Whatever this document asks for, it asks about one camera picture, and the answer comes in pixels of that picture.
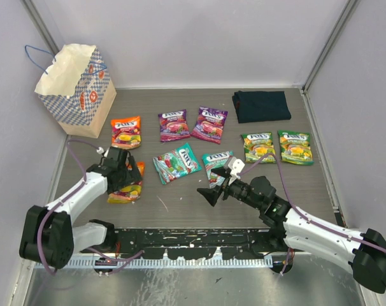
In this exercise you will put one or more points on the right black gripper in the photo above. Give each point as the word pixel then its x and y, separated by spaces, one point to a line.
pixel 211 194

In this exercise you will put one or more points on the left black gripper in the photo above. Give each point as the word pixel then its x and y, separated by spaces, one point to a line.
pixel 132 176

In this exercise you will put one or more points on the teal Fox's mint packet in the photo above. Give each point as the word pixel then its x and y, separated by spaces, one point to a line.
pixel 212 161

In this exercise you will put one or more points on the orange Fox's fruits packet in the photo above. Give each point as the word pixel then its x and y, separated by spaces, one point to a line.
pixel 126 133

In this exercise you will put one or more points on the green snack packet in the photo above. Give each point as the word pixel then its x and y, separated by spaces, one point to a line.
pixel 257 145

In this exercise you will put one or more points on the purple snack packet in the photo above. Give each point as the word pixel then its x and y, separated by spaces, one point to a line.
pixel 173 126

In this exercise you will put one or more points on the green Fox's candy packet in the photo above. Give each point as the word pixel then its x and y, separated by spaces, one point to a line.
pixel 295 147

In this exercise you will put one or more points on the blue checkered paper bag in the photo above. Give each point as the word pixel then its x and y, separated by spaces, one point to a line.
pixel 77 90

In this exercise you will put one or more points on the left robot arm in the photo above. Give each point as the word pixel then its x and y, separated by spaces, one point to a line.
pixel 49 235

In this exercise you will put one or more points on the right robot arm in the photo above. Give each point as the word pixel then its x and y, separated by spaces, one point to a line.
pixel 361 254

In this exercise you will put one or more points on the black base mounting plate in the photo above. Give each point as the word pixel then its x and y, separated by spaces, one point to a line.
pixel 189 244

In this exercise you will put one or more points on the folded navy cloth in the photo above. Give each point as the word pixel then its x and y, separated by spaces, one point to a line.
pixel 260 106

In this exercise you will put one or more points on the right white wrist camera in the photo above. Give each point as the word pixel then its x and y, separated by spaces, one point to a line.
pixel 233 167

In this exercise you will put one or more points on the left aluminium frame post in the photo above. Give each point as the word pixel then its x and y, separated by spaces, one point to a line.
pixel 41 16

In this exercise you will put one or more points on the aluminium frame post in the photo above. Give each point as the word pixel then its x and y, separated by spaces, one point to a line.
pixel 333 37
pixel 41 16

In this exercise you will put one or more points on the right aluminium frame post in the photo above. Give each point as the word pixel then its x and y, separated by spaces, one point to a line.
pixel 333 37

